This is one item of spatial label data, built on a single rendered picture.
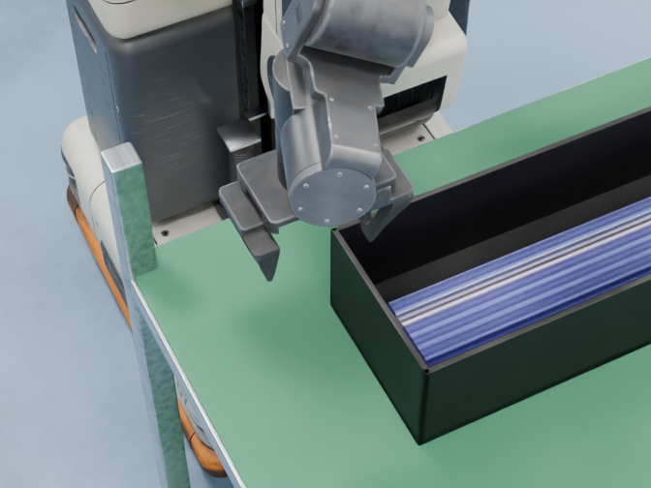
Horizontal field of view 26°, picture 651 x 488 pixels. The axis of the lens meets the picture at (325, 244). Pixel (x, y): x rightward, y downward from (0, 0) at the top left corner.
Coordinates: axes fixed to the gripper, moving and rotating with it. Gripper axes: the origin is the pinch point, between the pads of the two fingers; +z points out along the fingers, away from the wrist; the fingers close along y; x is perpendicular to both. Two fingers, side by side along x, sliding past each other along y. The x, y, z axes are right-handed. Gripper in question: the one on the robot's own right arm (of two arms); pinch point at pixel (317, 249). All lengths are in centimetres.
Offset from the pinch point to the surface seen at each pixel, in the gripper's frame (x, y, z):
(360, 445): -6.5, 0.7, 20.4
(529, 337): -8.9, 15.1, 10.2
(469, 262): 6.1, 18.8, 19.2
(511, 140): 18.9, 31.2, 20.5
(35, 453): 66, -21, 115
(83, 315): 89, -4, 115
